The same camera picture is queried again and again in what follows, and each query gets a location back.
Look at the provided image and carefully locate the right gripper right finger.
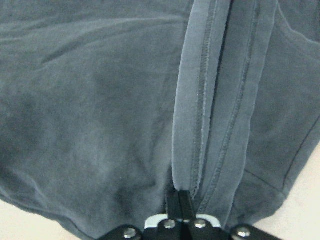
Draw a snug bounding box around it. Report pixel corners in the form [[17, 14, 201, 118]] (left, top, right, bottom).
[[178, 190, 195, 222]]

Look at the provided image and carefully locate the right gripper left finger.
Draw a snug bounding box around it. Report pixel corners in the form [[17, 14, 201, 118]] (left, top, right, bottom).
[[166, 191, 181, 222]]

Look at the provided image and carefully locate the black printed t-shirt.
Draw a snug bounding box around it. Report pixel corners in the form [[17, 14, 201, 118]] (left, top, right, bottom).
[[0, 0, 320, 240]]

